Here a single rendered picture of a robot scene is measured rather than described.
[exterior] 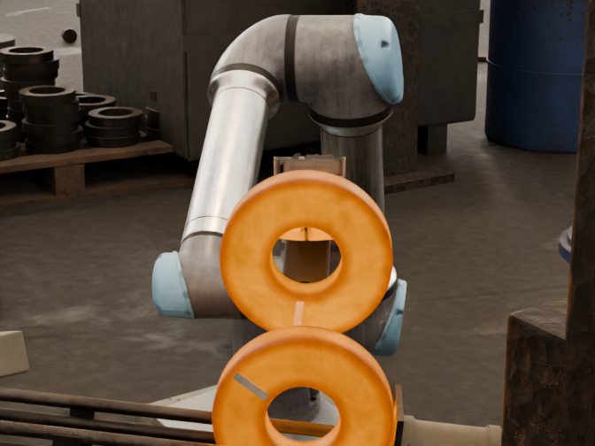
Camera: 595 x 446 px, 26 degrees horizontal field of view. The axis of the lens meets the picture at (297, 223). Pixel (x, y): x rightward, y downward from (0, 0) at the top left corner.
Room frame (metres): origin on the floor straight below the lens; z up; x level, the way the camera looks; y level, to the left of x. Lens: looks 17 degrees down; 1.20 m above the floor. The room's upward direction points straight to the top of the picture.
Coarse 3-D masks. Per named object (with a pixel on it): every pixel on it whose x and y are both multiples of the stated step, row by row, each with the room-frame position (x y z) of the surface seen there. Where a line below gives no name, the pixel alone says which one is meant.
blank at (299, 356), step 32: (256, 352) 1.00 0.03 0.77; (288, 352) 1.00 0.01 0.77; (320, 352) 1.00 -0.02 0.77; (352, 352) 1.00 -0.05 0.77; (224, 384) 1.00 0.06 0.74; (256, 384) 1.00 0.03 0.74; (288, 384) 1.00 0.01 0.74; (320, 384) 1.00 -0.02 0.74; (352, 384) 1.00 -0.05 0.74; (384, 384) 1.00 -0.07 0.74; (224, 416) 1.00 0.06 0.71; (256, 416) 1.00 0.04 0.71; (352, 416) 1.00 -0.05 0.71; (384, 416) 1.00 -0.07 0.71
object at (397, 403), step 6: (396, 384) 1.05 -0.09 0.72; (396, 390) 1.04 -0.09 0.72; (396, 396) 1.03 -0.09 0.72; (396, 402) 1.02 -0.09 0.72; (402, 402) 1.02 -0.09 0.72; (396, 408) 1.00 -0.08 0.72; (402, 408) 1.00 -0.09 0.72; (396, 414) 1.00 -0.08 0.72; (402, 414) 0.99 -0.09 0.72; (396, 420) 0.99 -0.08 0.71; (402, 420) 0.98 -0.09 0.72; (396, 426) 0.98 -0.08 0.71; (402, 426) 0.98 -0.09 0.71; (396, 432) 0.98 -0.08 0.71; (402, 432) 0.98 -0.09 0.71; (396, 438) 0.98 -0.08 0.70; (390, 444) 1.01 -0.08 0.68; (396, 444) 0.98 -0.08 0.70
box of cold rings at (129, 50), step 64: (128, 0) 4.52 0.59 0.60; (192, 0) 4.17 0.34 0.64; (256, 0) 4.29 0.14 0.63; (320, 0) 4.41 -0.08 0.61; (448, 0) 4.69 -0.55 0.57; (128, 64) 4.54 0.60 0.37; (192, 64) 4.16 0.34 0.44; (448, 64) 4.70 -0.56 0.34; (192, 128) 4.16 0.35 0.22; (320, 128) 4.41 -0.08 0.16
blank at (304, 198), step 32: (256, 192) 1.10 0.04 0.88; (288, 192) 1.09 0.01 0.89; (320, 192) 1.09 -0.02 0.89; (352, 192) 1.09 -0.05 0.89; (256, 224) 1.10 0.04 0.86; (288, 224) 1.09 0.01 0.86; (320, 224) 1.09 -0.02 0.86; (352, 224) 1.09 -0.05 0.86; (384, 224) 1.10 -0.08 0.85; (224, 256) 1.10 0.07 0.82; (256, 256) 1.10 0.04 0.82; (352, 256) 1.09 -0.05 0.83; (384, 256) 1.09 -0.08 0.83; (256, 288) 1.10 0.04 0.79; (288, 288) 1.10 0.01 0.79; (320, 288) 1.11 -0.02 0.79; (352, 288) 1.09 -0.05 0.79; (384, 288) 1.09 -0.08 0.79; (256, 320) 1.10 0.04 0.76; (288, 320) 1.10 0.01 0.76; (320, 320) 1.10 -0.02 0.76; (352, 320) 1.10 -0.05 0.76
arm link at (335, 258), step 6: (282, 246) 1.38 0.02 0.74; (330, 246) 1.36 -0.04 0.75; (336, 246) 1.37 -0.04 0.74; (282, 252) 1.38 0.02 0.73; (330, 252) 1.36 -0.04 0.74; (336, 252) 1.36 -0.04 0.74; (276, 258) 1.38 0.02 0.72; (282, 258) 1.37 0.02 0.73; (330, 258) 1.36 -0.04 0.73; (336, 258) 1.36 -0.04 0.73; (276, 264) 1.37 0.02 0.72; (282, 264) 1.37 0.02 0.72; (330, 264) 1.36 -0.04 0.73; (336, 264) 1.36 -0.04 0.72; (282, 270) 1.36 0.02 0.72; (330, 270) 1.35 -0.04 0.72; (246, 318) 1.36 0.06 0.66
